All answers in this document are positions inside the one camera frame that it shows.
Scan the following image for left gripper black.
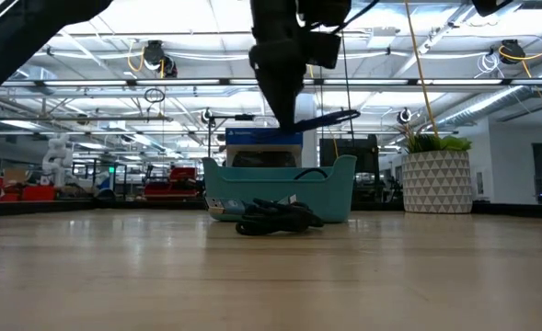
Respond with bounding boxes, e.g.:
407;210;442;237
248;0;308;132

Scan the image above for blue PlayStation DualShock controller box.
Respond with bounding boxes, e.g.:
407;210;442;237
225;127;304;169

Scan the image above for black cabinet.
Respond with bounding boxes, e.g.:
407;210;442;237
318;134;381;186

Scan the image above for teal plastic basket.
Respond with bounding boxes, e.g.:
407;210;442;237
201;154;358;224

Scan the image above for long ceiling light strip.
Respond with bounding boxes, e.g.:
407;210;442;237
1;78;542;87

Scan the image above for red tool cart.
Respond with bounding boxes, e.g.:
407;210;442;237
144;166;199;200

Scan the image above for green plant in patterned pot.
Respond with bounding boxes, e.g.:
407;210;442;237
397;122;474;215

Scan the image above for red storage bin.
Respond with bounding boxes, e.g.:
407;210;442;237
20;185;57;202

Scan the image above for thin black cable loop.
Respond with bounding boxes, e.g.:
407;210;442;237
293;166;329;181

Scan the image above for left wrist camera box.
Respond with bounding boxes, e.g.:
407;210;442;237
297;0;352;70

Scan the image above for black camera stand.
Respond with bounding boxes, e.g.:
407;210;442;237
205;113;256;158

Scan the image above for black coiled USB cable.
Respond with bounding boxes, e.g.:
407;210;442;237
204;193;326;237

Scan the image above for ceiling reel with yellow cable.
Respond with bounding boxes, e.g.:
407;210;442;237
127;40;179;79
497;36;542;119

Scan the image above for silver ventilation duct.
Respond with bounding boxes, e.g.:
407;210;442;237
435;85;542;131

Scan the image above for black aluminium rig frame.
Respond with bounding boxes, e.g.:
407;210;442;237
0;198;542;220

